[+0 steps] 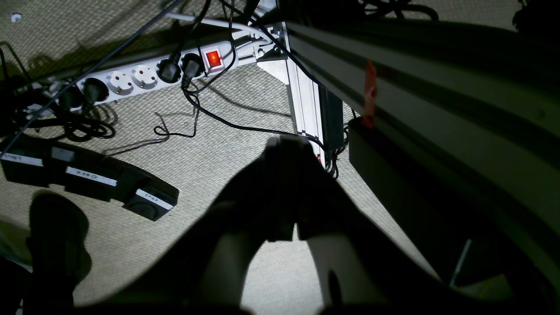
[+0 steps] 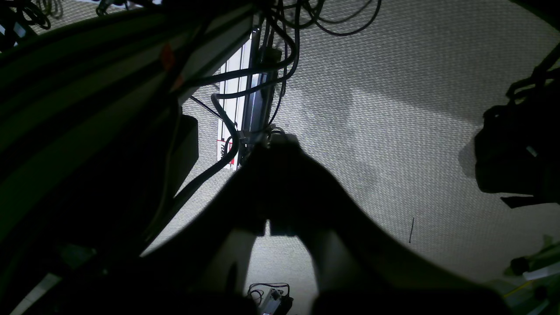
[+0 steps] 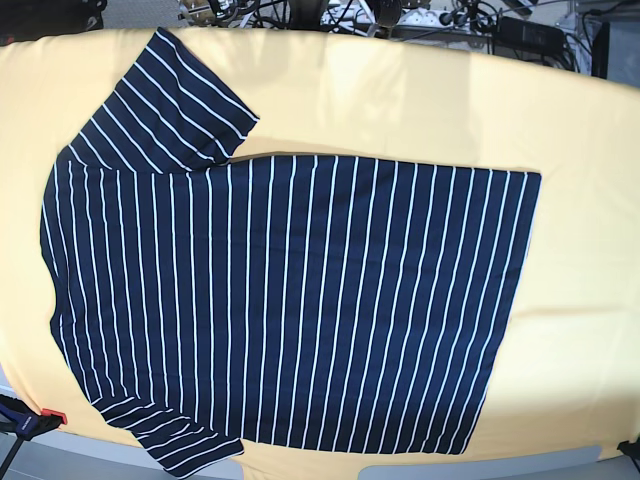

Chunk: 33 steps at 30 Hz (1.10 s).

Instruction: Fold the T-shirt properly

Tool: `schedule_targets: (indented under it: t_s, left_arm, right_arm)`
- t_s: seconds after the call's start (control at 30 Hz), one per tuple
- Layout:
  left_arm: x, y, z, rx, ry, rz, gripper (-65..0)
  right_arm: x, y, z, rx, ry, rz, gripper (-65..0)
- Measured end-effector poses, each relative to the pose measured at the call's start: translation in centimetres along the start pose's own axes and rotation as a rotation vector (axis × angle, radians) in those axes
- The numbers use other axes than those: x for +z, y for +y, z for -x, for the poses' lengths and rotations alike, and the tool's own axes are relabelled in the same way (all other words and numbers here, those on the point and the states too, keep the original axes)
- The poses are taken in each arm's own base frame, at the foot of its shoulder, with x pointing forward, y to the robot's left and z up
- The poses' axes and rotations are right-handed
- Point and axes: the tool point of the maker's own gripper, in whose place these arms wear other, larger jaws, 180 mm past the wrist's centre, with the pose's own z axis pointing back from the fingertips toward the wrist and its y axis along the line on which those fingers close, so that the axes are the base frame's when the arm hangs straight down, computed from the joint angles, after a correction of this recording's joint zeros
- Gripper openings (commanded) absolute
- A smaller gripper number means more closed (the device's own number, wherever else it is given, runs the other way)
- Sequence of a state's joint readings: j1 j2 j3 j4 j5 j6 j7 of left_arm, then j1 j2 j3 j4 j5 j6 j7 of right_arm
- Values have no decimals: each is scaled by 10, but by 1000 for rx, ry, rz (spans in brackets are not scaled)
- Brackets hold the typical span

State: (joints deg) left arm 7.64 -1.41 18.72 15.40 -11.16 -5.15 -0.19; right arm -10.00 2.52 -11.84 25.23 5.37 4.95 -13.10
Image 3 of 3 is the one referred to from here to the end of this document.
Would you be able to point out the black clamp right corner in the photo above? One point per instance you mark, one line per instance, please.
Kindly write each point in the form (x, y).
(630, 449)

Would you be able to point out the navy white striped T-shirt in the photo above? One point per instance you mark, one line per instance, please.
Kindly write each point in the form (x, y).
(328, 303)

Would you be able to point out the black power adapter brick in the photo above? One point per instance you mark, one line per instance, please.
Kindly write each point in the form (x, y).
(529, 37)

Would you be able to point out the white power strip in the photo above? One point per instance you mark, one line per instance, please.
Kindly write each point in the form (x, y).
(360, 18)

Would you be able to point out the yellow table cloth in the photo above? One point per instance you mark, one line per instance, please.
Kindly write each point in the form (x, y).
(567, 372)

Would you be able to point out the blue black bar clamp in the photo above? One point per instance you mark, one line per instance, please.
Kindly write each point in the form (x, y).
(18, 419)

